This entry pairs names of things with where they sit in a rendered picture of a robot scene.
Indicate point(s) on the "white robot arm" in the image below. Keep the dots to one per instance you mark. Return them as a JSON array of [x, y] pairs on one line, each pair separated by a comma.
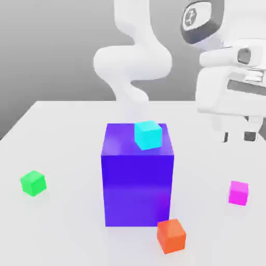
[[133, 62]]

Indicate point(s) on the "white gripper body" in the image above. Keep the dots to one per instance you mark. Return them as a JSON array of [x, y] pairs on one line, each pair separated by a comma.
[[212, 93]]

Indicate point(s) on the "large purple box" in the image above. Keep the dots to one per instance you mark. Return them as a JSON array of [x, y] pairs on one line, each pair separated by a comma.
[[137, 187]]

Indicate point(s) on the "small magenta cube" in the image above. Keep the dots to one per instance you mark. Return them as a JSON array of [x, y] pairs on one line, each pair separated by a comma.
[[238, 193]]

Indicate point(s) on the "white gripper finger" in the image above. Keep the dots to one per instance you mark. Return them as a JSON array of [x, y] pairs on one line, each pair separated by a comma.
[[218, 126], [252, 128]]

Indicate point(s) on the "small orange cube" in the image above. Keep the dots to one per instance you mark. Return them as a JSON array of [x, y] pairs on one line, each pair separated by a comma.
[[171, 237]]

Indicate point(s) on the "small cyan cube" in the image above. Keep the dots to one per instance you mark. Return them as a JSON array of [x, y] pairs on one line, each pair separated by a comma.
[[148, 136]]

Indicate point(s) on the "small green cube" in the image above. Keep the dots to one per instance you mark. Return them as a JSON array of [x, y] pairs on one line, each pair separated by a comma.
[[33, 184]]

